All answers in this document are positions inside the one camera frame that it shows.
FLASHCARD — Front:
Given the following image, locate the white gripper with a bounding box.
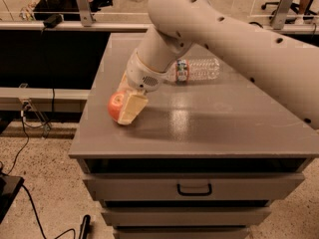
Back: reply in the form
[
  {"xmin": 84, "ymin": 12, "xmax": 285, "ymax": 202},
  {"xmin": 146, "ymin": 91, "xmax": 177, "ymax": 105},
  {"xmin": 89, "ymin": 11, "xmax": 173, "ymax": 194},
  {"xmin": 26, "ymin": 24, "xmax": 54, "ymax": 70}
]
[{"xmin": 118, "ymin": 49, "xmax": 173, "ymax": 125}]

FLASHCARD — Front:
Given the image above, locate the red apple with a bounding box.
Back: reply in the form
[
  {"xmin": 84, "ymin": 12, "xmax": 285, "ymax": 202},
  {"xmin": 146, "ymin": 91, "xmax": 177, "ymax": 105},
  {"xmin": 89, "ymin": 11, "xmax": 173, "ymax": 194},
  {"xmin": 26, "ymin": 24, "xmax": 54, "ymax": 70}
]
[{"xmin": 108, "ymin": 92, "xmax": 126, "ymax": 121}]

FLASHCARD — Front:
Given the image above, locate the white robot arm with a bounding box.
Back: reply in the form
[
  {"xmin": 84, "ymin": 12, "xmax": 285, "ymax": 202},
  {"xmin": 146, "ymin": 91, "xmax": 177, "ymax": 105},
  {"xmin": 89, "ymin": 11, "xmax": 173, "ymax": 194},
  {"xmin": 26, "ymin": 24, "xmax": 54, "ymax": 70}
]
[{"xmin": 119, "ymin": 0, "xmax": 319, "ymax": 128}]

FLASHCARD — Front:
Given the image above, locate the clear plastic water bottle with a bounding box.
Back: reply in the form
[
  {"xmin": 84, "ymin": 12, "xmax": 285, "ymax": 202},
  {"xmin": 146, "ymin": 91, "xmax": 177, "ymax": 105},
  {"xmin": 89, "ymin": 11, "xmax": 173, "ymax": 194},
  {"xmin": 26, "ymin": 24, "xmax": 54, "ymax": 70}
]
[{"xmin": 166, "ymin": 58, "xmax": 220, "ymax": 84}]

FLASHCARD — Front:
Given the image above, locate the top grey drawer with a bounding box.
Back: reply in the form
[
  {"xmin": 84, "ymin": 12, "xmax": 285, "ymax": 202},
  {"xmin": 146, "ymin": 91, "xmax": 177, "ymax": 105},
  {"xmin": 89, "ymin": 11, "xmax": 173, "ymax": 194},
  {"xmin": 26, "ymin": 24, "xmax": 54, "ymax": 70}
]
[{"xmin": 83, "ymin": 173, "xmax": 304, "ymax": 201}]

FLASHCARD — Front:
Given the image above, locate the grey drawer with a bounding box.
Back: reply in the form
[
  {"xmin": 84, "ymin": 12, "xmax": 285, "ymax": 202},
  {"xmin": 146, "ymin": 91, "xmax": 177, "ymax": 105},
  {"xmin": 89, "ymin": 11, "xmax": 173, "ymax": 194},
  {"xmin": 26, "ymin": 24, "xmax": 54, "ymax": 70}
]
[
  {"xmin": 102, "ymin": 207, "xmax": 271, "ymax": 227},
  {"xmin": 83, "ymin": 173, "xmax": 304, "ymax": 201},
  {"xmin": 114, "ymin": 228, "xmax": 248, "ymax": 239}
]

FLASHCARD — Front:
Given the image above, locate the grey drawer cabinet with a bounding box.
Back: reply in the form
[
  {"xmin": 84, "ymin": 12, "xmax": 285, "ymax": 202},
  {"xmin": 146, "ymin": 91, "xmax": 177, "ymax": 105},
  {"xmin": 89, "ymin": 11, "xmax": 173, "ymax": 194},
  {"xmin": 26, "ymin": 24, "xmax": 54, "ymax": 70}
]
[{"xmin": 70, "ymin": 34, "xmax": 318, "ymax": 239}]

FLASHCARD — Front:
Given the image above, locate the black power adapter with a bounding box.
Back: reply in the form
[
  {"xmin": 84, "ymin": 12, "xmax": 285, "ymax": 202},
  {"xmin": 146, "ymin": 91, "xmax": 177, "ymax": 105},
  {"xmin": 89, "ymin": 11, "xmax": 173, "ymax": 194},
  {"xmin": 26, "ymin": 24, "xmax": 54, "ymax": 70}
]
[{"xmin": 43, "ymin": 14, "xmax": 63, "ymax": 28}]

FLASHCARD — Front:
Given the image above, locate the middle grey drawer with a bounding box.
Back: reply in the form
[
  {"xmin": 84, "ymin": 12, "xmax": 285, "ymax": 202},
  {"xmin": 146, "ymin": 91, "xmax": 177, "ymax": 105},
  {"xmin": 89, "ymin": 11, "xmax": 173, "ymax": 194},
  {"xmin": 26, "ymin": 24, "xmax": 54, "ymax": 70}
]
[{"xmin": 102, "ymin": 207, "xmax": 271, "ymax": 227}]

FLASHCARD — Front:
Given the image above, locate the bottom grey drawer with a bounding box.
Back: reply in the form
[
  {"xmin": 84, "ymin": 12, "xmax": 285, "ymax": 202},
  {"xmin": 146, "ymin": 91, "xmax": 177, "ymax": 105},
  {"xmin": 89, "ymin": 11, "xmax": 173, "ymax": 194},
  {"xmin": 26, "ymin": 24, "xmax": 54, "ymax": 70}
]
[{"xmin": 114, "ymin": 228, "xmax": 248, "ymax": 239}]

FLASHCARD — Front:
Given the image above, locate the black object on floor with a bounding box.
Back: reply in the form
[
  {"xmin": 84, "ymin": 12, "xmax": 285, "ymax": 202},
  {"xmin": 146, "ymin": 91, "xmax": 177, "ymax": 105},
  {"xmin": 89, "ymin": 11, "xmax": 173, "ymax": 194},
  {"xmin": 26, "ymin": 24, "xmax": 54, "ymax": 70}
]
[{"xmin": 79, "ymin": 215, "xmax": 91, "ymax": 239}]

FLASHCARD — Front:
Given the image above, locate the black box on floor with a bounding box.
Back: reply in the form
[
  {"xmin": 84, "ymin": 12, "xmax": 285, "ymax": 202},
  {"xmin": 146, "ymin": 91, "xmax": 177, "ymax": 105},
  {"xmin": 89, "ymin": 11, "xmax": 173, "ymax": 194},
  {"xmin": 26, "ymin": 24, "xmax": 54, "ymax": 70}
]
[{"xmin": 0, "ymin": 174, "xmax": 24, "ymax": 224}]

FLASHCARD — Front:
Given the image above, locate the black office chair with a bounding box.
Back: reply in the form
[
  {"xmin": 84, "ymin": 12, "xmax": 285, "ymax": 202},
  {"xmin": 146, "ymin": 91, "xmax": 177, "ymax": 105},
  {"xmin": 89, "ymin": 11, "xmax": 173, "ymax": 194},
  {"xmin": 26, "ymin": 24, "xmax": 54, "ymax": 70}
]
[{"xmin": 261, "ymin": 0, "xmax": 317, "ymax": 16}]

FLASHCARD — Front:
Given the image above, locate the black floor cable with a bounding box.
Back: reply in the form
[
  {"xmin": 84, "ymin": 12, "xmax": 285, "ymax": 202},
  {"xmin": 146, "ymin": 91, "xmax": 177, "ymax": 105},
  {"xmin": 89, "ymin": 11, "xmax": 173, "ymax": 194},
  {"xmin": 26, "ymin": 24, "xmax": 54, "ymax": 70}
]
[{"xmin": 0, "ymin": 88, "xmax": 78, "ymax": 239}]

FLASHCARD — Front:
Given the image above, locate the left metal bracket post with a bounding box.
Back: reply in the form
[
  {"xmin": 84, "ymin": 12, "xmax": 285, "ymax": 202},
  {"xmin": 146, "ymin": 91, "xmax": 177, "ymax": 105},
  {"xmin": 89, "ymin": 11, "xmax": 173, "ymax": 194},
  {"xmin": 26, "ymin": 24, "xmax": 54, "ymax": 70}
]
[{"xmin": 76, "ymin": 0, "xmax": 94, "ymax": 27}]

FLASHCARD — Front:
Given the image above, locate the metal bracket post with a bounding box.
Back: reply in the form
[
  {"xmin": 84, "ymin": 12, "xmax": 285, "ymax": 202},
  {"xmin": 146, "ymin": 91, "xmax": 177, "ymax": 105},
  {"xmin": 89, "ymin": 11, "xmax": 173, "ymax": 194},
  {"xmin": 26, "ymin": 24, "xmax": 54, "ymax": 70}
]
[
  {"xmin": 76, "ymin": 0, "xmax": 94, "ymax": 27},
  {"xmin": 270, "ymin": 0, "xmax": 293, "ymax": 30}
]

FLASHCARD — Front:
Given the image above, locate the wall power outlet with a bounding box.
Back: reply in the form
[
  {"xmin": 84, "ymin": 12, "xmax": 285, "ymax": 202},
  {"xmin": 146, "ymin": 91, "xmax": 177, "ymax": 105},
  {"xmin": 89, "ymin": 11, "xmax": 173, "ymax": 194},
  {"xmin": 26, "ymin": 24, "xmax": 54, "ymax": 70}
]
[{"xmin": 20, "ymin": 100, "xmax": 32, "ymax": 117}]

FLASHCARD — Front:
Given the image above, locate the black drawer handle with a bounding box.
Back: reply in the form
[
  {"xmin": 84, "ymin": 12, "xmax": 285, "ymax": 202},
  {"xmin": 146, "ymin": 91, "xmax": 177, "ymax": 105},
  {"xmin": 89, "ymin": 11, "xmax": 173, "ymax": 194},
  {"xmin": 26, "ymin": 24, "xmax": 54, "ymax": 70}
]
[{"xmin": 176, "ymin": 183, "xmax": 213, "ymax": 197}]

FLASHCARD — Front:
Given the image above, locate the black cable behind table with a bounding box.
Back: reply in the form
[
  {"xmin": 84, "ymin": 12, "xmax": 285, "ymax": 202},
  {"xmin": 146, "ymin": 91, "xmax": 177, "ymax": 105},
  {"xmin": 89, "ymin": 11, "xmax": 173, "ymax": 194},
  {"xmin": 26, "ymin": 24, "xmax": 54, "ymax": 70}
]
[{"xmin": 247, "ymin": 21, "xmax": 265, "ymax": 30}]

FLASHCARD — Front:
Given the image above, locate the right metal bracket post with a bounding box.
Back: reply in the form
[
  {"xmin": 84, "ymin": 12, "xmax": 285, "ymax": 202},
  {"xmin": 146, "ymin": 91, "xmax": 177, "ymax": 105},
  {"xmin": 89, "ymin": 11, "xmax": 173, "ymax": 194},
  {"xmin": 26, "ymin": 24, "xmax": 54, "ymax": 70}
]
[{"xmin": 270, "ymin": 0, "xmax": 293, "ymax": 30}]

